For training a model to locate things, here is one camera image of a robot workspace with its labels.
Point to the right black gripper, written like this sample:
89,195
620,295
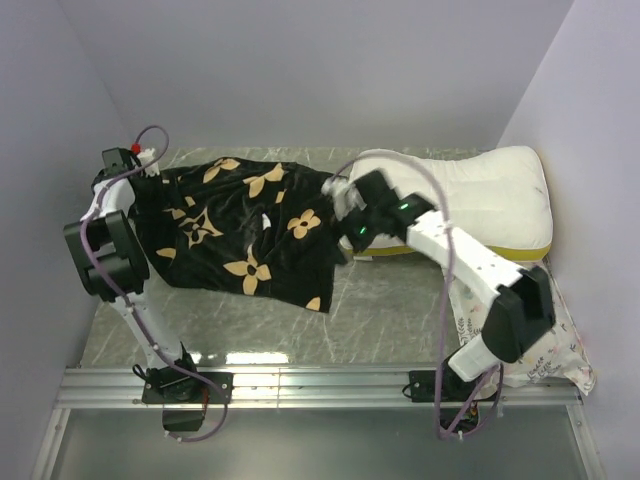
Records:
344,228

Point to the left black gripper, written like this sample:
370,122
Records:
159,203

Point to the black floral pillowcase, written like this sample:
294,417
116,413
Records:
245,227

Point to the white pillow yellow edge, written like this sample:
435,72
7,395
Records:
499,197

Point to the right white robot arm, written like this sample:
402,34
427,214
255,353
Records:
518,300

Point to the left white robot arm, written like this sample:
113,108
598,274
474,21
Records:
112,266

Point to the patterned white pillow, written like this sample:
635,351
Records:
558,354

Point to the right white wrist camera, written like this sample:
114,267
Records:
344,195

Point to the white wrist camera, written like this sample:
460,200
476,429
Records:
145,158
344,195

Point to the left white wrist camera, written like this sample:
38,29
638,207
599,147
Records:
145,158

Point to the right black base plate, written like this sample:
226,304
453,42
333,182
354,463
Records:
421,386

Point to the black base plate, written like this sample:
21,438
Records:
421,386
217,391

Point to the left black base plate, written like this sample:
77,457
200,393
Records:
217,391

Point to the aluminium mounting rail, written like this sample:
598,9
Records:
338,422

